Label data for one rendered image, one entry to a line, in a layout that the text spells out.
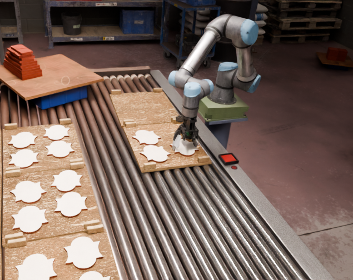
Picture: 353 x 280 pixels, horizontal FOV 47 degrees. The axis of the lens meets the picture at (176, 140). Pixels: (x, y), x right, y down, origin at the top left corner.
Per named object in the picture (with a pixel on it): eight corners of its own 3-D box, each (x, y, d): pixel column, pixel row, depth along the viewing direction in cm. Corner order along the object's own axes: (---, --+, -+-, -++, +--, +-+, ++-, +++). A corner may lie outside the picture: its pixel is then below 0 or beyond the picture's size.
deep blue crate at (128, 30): (148, 26, 669) (149, 3, 650) (154, 34, 635) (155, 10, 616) (118, 26, 655) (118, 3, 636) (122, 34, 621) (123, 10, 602)
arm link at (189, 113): (180, 103, 190) (196, 101, 192) (179, 111, 192) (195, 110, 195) (185, 110, 184) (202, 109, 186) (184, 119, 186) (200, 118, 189)
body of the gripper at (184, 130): (183, 142, 191) (185, 120, 185) (177, 133, 198) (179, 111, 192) (198, 140, 194) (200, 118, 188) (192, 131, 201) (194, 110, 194)
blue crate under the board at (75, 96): (63, 80, 265) (61, 66, 260) (89, 98, 246) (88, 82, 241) (16, 91, 246) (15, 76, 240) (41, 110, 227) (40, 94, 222)
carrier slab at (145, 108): (163, 93, 261) (163, 90, 260) (182, 123, 228) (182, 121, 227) (109, 96, 251) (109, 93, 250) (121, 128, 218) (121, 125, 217)
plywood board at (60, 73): (61, 56, 275) (61, 53, 274) (103, 80, 245) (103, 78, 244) (-13, 70, 244) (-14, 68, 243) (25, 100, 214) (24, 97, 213)
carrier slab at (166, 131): (183, 123, 228) (183, 121, 227) (211, 164, 195) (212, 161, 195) (122, 129, 217) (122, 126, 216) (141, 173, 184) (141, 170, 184)
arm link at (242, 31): (240, 75, 250) (233, 9, 204) (263, 83, 244) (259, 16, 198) (231, 90, 246) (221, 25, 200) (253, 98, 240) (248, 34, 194)
